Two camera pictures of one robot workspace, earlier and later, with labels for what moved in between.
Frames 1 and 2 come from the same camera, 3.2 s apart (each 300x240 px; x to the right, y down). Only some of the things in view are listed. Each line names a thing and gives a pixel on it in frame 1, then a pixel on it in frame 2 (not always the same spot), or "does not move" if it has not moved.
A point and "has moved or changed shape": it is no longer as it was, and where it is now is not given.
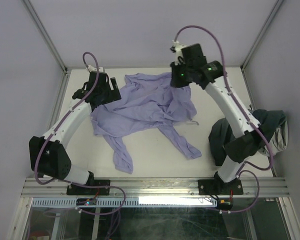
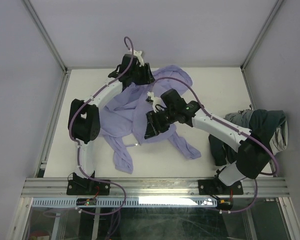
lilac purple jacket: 148,101 has moved or changed shape
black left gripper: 111,97 -> 147,76
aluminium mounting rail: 54,186 does not move
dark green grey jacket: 273,133 does not move
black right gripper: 175,82 -> 154,127
